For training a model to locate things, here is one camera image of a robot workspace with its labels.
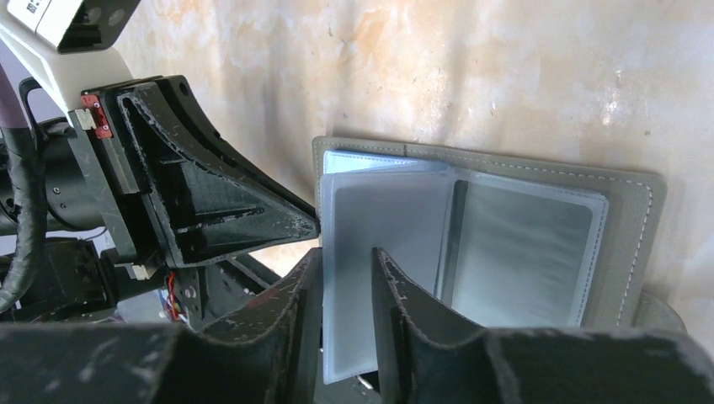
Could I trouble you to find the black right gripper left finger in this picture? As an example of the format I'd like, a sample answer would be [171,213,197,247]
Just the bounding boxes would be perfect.
[1,248,322,403]

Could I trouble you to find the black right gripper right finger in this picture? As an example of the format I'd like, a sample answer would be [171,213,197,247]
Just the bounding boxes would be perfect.
[371,247,713,403]

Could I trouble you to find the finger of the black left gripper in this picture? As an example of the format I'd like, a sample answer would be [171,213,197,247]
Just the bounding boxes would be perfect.
[116,83,319,268]

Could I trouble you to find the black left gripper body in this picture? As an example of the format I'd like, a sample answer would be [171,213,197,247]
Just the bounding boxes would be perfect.
[69,75,190,269]

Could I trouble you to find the grey card holder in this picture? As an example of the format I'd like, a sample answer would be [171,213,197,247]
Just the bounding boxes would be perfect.
[312,136,686,332]

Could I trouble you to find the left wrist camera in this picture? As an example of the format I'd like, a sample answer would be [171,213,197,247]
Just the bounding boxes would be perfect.
[0,0,143,115]

